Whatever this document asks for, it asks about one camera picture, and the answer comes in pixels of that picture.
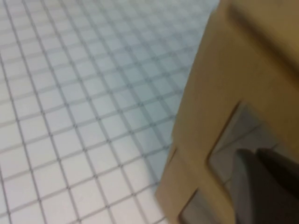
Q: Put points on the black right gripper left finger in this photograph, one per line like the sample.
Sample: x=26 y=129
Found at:
x=250 y=193

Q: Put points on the cardboard drawer with wide window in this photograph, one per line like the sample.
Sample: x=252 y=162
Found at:
x=222 y=77

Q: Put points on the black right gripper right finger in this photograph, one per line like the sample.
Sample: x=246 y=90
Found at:
x=287 y=184

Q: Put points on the cardboard drawer sleeve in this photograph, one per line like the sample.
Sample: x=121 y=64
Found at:
x=280 y=14

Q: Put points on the cardboard drawer with narrow window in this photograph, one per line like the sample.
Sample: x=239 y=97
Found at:
x=172 y=186

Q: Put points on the white black-grid tablecloth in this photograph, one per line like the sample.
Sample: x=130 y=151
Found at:
x=81 y=105

